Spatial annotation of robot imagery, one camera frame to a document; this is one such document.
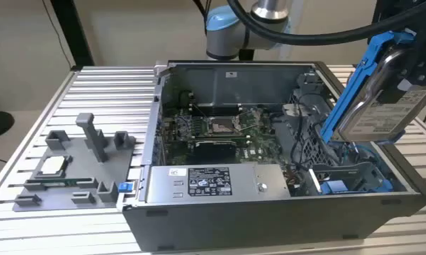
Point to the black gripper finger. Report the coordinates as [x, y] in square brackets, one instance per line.
[393, 93]

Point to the hard disk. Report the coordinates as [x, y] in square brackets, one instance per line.
[375, 119]

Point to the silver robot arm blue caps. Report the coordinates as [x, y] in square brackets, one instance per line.
[230, 34]

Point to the grey disk bay cage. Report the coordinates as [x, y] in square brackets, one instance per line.
[319, 148]

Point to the green motherboard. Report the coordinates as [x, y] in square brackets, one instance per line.
[262, 143]

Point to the thin metal locking lever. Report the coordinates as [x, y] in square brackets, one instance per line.
[251, 125]

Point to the CPU socket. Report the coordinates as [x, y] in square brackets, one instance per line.
[219, 127]

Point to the black flat heat sink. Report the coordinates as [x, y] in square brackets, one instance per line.
[214, 152]

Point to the black open PC case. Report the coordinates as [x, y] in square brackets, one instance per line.
[234, 225]

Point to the grey power supply unit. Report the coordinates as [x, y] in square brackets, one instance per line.
[163, 186]

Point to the blue plastic clip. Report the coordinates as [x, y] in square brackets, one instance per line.
[124, 186]

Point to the grey parts rack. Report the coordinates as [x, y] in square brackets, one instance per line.
[74, 170]

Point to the green RAM stick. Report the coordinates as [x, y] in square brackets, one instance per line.
[71, 182]

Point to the silver CPU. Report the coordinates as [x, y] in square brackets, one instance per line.
[55, 165]

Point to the black metal stand post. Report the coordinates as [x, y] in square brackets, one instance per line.
[76, 34]

